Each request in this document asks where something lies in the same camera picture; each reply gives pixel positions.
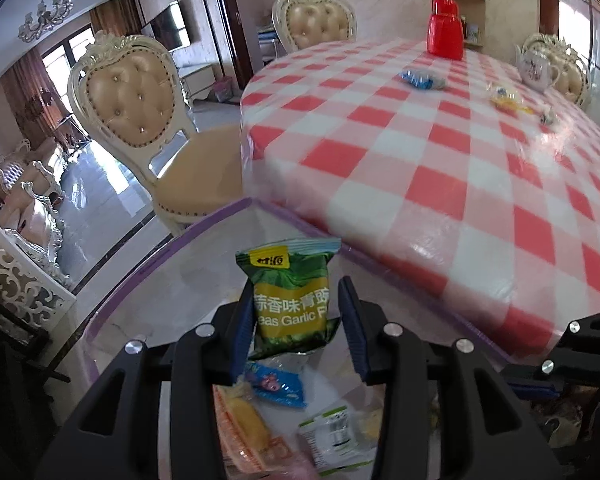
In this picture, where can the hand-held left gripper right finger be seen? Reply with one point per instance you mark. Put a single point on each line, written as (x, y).
(352, 335)

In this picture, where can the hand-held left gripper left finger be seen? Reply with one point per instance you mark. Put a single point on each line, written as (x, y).
(241, 340)

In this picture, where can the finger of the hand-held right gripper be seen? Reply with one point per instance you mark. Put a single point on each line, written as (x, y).
(532, 390)

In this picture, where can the grey snack packet blue edges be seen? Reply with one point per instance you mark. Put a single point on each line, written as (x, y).
(275, 382)

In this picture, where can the green pea snack packet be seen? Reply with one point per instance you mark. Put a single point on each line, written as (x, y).
(290, 300)

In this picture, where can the white storage box purple rim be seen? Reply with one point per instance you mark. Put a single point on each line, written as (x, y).
(190, 270)

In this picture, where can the orange striped cake packet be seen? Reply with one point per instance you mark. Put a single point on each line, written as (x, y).
(250, 420)

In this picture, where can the white green snack packet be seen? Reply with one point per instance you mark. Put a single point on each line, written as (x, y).
(335, 435)

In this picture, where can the red white checkered tablecloth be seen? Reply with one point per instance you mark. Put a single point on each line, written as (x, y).
(430, 185)

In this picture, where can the white carved screen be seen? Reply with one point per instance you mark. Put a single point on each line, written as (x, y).
(25, 280)

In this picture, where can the dark wooden furniture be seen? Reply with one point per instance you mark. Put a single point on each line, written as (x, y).
(10, 350)

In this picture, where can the pink bag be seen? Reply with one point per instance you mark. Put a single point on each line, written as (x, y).
(223, 91)

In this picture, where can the white carved sofa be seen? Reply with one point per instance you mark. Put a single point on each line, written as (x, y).
(25, 205)

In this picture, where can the white television cabinet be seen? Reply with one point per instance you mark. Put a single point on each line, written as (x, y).
(200, 82)

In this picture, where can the cream tufted dining chair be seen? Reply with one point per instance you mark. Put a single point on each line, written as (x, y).
(315, 20)
(572, 75)
(130, 95)

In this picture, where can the yellow noodle cake packet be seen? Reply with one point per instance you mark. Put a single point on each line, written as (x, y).
(510, 100)

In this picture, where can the red thermos jug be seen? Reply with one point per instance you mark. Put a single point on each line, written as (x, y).
(445, 30)

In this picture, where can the white floral teapot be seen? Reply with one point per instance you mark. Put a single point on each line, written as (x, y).
(535, 67)

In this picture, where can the small printed tin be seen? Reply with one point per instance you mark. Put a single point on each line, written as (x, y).
(472, 33)

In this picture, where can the brown curtain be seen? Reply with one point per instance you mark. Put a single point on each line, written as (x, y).
(27, 95)
(115, 15)

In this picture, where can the brown bottle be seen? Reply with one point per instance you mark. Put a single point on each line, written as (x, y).
(463, 27)

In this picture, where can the silver chandelier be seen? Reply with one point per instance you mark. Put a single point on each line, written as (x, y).
(45, 17)

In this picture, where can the wall television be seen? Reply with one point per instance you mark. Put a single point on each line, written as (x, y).
(170, 27)

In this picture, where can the wooden wall shelf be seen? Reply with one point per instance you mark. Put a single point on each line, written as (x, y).
(475, 10)

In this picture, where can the glass door wooden frame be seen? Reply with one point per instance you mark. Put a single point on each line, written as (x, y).
(590, 35)

